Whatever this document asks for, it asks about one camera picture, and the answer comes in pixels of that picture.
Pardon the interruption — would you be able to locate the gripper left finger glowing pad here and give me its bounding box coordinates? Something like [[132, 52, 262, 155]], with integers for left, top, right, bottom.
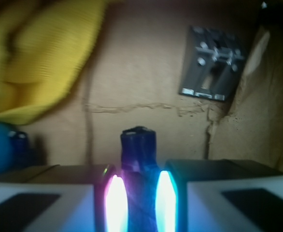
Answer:
[[0, 164, 128, 232]]

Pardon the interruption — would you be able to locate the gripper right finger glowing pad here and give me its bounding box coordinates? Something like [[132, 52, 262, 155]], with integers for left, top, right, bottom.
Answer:
[[156, 159, 283, 232]]

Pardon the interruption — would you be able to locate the brown paper bag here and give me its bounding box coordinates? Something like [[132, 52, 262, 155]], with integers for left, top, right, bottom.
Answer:
[[14, 0, 283, 172]]

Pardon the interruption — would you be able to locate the grey metal bracket plate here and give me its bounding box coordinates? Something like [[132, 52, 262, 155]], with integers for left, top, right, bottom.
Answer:
[[178, 26, 247, 102]]

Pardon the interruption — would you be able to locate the yellow microfiber cloth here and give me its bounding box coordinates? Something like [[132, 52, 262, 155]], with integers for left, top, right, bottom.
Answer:
[[0, 0, 109, 125]]

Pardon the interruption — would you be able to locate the dark blue rope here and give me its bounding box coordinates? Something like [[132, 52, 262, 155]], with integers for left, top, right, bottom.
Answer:
[[8, 126, 159, 232]]

